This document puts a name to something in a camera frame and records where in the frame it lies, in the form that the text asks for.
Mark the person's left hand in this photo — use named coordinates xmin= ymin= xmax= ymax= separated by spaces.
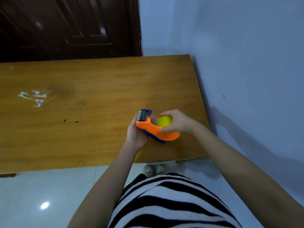
xmin=124 ymin=114 xmax=158 ymax=155

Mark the person's right hand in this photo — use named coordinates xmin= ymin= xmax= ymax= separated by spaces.
xmin=158 ymin=109 xmax=200 ymax=135

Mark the yellow tape roll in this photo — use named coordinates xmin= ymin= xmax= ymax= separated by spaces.
xmin=156 ymin=115 xmax=182 ymax=137

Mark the orange and blue tape dispenser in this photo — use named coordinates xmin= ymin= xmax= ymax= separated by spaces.
xmin=136 ymin=109 xmax=181 ymax=144

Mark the person's right forearm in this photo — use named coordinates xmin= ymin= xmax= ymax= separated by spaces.
xmin=191 ymin=124 xmax=304 ymax=228

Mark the person's left forearm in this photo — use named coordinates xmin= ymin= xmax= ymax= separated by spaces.
xmin=66 ymin=144 xmax=139 ymax=228

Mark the person's left shoe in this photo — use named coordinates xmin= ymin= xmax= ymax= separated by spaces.
xmin=143 ymin=165 xmax=157 ymax=178

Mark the person's shoe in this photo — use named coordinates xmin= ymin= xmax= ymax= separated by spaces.
xmin=156 ymin=163 xmax=170 ymax=175
xmin=143 ymin=165 xmax=157 ymax=178

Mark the person's right shoe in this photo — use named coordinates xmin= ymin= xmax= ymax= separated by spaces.
xmin=156 ymin=163 xmax=170 ymax=175

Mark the black white striped shirt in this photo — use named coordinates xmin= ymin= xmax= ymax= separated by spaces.
xmin=107 ymin=174 xmax=243 ymax=228

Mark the dark brown wooden door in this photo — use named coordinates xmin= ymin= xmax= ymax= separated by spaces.
xmin=0 ymin=0 xmax=143 ymax=63

